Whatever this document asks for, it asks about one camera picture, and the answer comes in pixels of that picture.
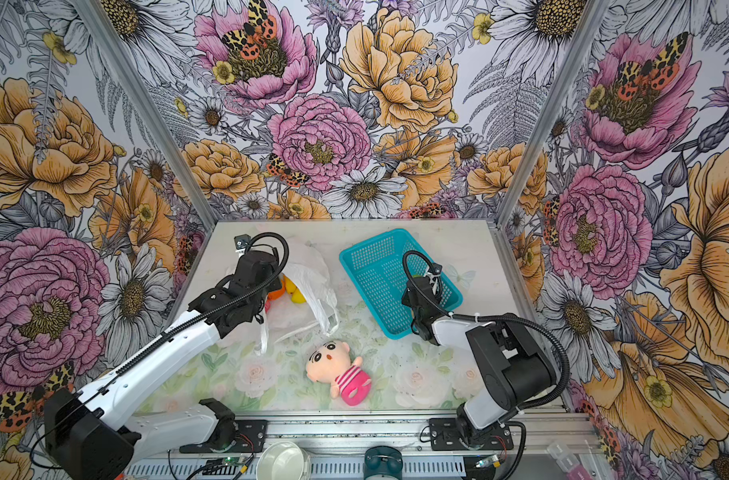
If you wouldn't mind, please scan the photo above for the white plastic bag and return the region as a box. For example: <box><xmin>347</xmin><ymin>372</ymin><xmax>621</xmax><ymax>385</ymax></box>
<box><xmin>256</xmin><ymin>238</ymin><xmax>340</xmax><ymax>355</ymax></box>

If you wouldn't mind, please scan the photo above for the orange toy fruit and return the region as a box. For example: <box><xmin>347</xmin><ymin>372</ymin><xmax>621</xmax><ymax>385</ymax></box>
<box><xmin>266</xmin><ymin>283</ymin><xmax>286</xmax><ymax>302</ymax></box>

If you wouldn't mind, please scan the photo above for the yellow toy fruit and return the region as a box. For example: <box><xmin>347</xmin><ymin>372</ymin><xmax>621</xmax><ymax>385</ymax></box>
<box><xmin>284</xmin><ymin>277</ymin><xmax>306</xmax><ymax>304</ymax></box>

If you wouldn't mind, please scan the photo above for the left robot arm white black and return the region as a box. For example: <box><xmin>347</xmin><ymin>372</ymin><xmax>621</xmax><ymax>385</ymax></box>
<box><xmin>42</xmin><ymin>248</ymin><xmax>288</xmax><ymax>479</ymax></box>

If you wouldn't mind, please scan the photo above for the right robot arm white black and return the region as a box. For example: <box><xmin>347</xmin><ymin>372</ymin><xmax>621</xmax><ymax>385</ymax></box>
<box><xmin>403</xmin><ymin>274</ymin><xmax>559</xmax><ymax>448</ymax></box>

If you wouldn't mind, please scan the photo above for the teal plastic basket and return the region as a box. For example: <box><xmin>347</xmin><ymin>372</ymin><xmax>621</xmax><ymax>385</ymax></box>
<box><xmin>338</xmin><ymin>228</ymin><xmax>431</xmax><ymax>340</ymax></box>

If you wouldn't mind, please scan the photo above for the pink plush doll toy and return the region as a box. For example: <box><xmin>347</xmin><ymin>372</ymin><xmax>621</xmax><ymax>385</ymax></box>
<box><xmin>306</xmin><ymin>340</ymin><xmax>373</xmax><ymax>406</ymax></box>

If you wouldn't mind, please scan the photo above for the dark green round object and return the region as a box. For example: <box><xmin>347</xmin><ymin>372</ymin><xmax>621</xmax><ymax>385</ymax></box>
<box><xmin>362</xmin><ymin>446</ymin><xmax>404</xmax><ymax>480</ymax></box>

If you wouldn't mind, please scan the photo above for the white round bowl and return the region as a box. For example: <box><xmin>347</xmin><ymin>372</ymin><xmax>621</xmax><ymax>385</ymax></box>
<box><xmin>256</xmin><ymin>441</ymin><xmax>312</xmax><ymax>480</ymax></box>

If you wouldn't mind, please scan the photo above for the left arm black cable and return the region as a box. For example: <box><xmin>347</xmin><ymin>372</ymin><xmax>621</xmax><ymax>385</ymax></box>
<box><xmin>30</xmin><ymin>232</ymin><xmax>290</xmax><ymax>469</ymax></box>

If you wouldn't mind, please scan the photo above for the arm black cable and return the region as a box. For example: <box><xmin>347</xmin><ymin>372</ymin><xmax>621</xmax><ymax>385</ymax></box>
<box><xmin>401</xmin><ymin>250</ymin><xmax>572</xmax><ymax>480</ymax></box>
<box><xmin>30</xmin><ymin>232</ymin><xmax>290</xmax><ymax>469</ymax></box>

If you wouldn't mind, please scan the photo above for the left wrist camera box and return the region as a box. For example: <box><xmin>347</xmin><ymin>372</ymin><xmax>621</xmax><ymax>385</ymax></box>
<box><xmin>234</xmin><ymin>234</ymin><xmax>252</xmax><ymax>252</ymax></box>

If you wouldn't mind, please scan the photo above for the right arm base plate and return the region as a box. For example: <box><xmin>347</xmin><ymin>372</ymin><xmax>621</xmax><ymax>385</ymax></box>
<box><xmin>428</xmin><ymin>418</ymin><xmax>514</xmax><ymax>451</ymax></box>

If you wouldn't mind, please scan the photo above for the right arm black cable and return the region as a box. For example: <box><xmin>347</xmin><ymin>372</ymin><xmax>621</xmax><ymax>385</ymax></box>
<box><xmin>401</xmin><ymin>250</ymin><xmax>572</xmax><ymax>480</ymax></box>

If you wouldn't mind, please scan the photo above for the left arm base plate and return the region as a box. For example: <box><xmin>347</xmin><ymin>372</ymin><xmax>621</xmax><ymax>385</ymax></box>
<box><xmin>178</xmin><ymin>419</ymin><xmax>268</xmax><ymax>454</ymax></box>

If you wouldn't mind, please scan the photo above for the aluminium frame rail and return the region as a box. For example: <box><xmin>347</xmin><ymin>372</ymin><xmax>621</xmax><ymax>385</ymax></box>
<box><xmin>81</xmin><ymin>410</ymin><xmax>606</xmax><ymax>480</ymax></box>

